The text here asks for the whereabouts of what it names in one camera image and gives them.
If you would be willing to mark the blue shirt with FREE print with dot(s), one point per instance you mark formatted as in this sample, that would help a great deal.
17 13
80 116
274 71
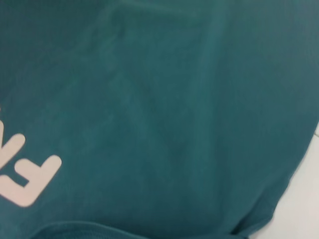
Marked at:
149 112

